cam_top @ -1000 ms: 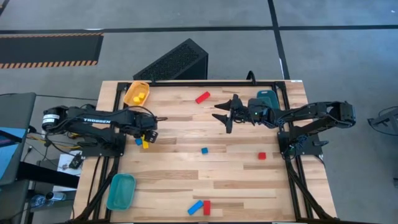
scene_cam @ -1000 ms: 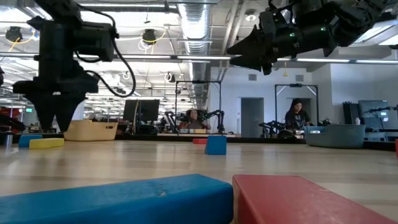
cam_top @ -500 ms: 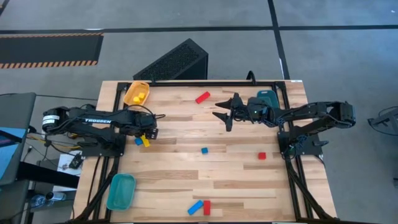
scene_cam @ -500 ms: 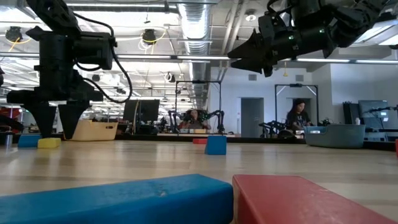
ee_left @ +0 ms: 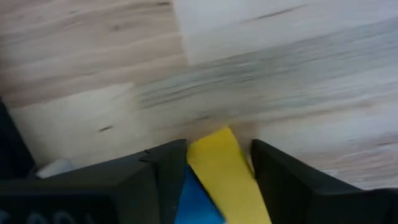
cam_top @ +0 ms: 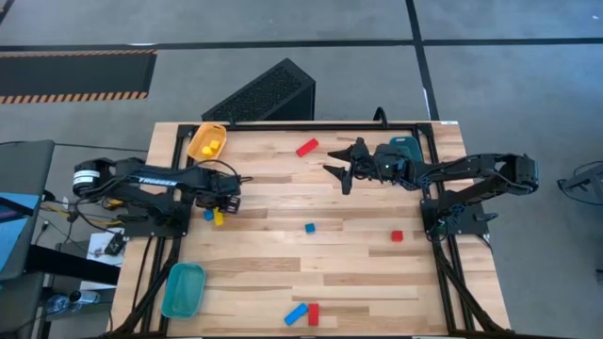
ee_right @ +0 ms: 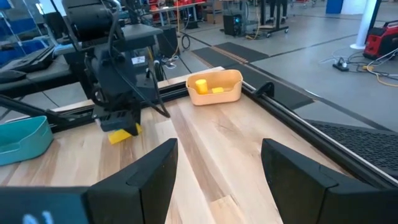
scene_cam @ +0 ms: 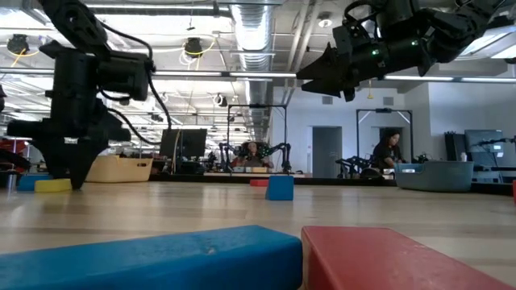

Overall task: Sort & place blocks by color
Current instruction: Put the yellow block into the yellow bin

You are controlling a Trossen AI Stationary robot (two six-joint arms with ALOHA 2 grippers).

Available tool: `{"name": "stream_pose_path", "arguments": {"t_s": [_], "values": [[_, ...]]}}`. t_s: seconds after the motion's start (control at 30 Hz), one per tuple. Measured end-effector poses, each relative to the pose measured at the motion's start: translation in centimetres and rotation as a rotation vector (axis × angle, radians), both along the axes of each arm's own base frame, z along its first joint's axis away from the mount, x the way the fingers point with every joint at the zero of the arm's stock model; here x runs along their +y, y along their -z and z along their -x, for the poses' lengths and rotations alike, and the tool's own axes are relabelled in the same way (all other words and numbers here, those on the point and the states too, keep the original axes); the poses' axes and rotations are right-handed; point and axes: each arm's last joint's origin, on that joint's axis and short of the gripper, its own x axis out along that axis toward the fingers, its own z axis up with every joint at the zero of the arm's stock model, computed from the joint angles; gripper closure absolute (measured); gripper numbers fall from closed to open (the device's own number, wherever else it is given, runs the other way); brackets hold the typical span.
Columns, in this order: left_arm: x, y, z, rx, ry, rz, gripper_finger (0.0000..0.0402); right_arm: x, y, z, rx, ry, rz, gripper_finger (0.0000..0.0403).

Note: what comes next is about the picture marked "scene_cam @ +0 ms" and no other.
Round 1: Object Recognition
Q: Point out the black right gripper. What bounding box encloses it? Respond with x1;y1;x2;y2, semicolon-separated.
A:
296;17;433;103

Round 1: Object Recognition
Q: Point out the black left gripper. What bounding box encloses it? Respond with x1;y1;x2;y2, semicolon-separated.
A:
6;52;132;190

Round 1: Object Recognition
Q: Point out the yellow wooden block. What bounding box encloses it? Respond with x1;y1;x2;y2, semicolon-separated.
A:
34;178;73;193

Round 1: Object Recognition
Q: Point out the blue half-round wooden block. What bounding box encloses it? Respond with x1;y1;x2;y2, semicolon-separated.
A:
16;173;53;192

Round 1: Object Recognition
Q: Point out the small blue cube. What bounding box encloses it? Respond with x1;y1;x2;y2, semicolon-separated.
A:
264;175;295;201

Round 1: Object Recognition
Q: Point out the long blue wooden block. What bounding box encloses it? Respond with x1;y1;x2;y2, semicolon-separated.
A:
0;224;304;290

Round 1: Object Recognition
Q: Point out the red rectangular wooden block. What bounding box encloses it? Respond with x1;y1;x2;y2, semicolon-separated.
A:
300;226;516;290

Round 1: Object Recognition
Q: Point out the yellow plastic bin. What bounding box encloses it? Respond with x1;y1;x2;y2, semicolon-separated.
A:
85;155;154;184

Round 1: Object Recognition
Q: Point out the long LED light bar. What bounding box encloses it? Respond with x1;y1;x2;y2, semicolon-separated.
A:
0;67;516;84

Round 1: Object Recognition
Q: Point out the grey door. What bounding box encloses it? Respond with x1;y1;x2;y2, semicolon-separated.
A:
312;126;343;179

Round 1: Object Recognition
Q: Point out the person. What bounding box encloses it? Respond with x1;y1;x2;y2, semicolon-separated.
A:
235;140;275;169
371;130;404;170

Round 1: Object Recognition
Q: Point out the black computer monitor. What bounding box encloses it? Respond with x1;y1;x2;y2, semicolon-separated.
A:
160;128;208;160

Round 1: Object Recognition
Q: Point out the black cabinet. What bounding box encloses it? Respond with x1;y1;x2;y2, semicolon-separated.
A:
444;131;467;162

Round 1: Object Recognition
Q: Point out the grey-blue plastic bin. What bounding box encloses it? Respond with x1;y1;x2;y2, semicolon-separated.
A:
393;160;476;193

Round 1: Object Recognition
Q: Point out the computer monitor with stand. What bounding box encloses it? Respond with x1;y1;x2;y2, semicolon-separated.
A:
464;129;504;154

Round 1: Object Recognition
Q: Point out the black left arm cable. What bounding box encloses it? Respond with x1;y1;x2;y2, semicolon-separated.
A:
0;148;32;172

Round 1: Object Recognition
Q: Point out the black rig frame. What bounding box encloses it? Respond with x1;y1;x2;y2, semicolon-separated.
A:
227;103;288;174
356;107;414;162

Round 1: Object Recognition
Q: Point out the silver ceiling duct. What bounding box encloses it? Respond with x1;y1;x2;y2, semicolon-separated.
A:
231;3;279;142

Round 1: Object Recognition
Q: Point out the black aluminium table frame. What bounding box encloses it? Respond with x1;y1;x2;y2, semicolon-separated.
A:
0;171;516;197

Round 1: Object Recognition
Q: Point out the black ceiling cable reel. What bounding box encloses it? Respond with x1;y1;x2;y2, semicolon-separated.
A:
184;37;205;59
6;34;30;56

